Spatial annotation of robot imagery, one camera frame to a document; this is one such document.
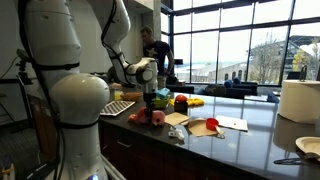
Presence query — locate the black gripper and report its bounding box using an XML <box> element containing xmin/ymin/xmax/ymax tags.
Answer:
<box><xmin>142</xmin><ymin>91</ymin><xmax>157</xmax><ymax>122</ymax></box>

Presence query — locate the pink plush doll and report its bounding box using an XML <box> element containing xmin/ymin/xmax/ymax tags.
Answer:
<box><xmin>127</xmin><ymin>106</ymin><xmax>167</xmax><ymax>127</ymax></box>

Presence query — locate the green plastic bowl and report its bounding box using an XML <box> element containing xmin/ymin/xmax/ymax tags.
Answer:
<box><xmin>153</xmin><ymin>96</ymin><xmax>172</xmax><ymax>110</ymax></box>

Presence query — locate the square brown paper sheet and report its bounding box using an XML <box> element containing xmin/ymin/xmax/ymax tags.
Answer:
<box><xmin>164</xmin><ymin>111</ymin><xmax>191</xmax><ymax>127</ymax></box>

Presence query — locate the black white checkerboard calibration board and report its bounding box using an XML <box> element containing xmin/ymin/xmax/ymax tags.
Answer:
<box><xmin>99</xmin><ymin>99</ymin><xmax>136</xmax><ymax>117</ymax></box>

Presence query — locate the red button on black box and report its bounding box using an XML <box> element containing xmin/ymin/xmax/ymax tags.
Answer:
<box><xmin>173</xmin><ymin>94</ymin><xmax>189</xmax><ymax>113</ymax></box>

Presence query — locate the small white clip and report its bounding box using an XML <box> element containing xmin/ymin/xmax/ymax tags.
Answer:
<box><xmin>168</xmin><ymin>126</ymin><xmax>186</xmax><ymax>141</ymax></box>

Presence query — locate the yellow translucent cup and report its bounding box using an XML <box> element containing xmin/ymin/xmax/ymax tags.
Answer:
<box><xmin>113</xmin><ymin>89</ymin><xmax>124</xmax><ymax>101</ymax></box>

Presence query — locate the low dark bench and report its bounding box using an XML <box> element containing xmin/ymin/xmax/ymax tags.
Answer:
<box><xmin>165</xmin><ymin>83</ymin><xmax>195</xmax><ymax>95</ymax></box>

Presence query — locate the yellow banana toy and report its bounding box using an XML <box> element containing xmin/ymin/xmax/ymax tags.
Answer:
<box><xmin>168</xmin><ymin>97</ymin><xmax>205</xmax><ymax>108</ymax></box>

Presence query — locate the crumpled brown paper sheet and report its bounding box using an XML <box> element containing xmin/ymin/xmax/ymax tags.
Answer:
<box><xmin>181</xmin><ymin>118</ymin><xmax>219</xmax><ymax>138</ymax></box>

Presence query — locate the standing person navy t-shirt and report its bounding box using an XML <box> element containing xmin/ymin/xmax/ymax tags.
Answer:
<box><xmin>139</xmin><ymin>25</ymin><xmax>175</xmax><ymax>89</ymax></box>

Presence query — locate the white paper sheet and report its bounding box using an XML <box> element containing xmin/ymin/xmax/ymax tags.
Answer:
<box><xmin>215</xmin><ymin>115</ymin><xmax>249</xmax><ymax>132</ymax></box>

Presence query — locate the dark couch with blue cushions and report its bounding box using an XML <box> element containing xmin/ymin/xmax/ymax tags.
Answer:
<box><xmin>203</xmin><ymin>77</ymin><xmax>259</xmax><ymax>100</ymax></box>

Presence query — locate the black utensil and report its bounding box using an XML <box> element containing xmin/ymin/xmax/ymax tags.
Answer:
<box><xmin>273</xmin><ymin>157</ymin><xmax>306</xmax><ymax>166</ymax></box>

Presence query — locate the large white paper roll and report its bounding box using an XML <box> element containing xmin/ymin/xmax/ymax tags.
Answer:
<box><xmin>278</xmin><ymin>79</ymin><xmax>320</xmax><ymax>125</ymax></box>

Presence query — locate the white ceramic plate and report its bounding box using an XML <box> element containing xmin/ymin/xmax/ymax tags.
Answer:
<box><xmin>295</xmin><ymin>136</ymin><xmax>320</xmax><ymax>158</ymax></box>

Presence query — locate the metal cabinet drawer handle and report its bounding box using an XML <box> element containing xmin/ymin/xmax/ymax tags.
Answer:
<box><xmin>116</xmin><ymin>139</ymin><xmax>133</xmax><ymax>149</ymax></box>

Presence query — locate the red measuring cup beige handle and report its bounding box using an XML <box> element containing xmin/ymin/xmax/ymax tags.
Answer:
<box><xmin>205</xmin><ymin>117</ymin><xmax>226</xmax><ymax>137</ymax></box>

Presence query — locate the black camera tripod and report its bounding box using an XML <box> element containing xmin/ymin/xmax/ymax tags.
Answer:
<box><xmin>14</xmin><ymin>48</ymin><xmax>34</xmax><ymax>118</ymax></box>

